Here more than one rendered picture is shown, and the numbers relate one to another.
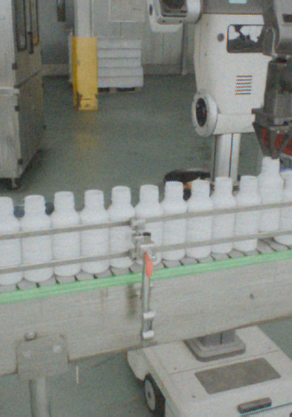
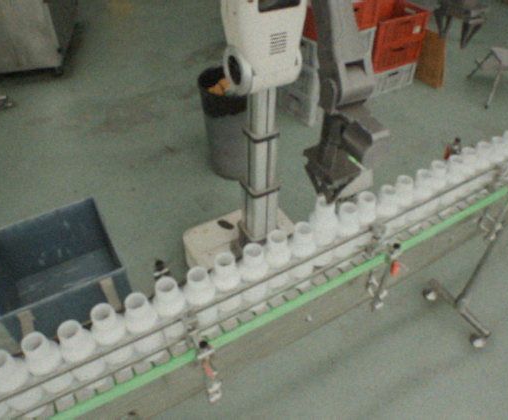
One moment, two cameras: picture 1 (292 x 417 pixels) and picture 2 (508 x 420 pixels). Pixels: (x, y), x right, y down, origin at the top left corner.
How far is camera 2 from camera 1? 63 cm
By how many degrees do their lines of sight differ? 24
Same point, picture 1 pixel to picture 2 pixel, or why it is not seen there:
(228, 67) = (261, 28)
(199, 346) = not seen: hidden behind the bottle
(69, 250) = (121, 357)
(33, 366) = not seen: outside the picture
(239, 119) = (275, 77)
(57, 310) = (121, 403)
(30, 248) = (78, 372)
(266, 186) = (321, 232)
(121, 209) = (169, 307)
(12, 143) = (48, 34)
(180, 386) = not seen: hidden behind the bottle
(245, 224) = (300, 270)
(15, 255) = (64, 380)
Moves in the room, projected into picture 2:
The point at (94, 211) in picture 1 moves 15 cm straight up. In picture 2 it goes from (140, 321) to (122, 266)
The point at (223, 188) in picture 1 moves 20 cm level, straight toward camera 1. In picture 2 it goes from (278, 248) to (285, 342)
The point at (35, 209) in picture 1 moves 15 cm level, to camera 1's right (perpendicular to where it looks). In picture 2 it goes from (73, 343) to (165, 333)
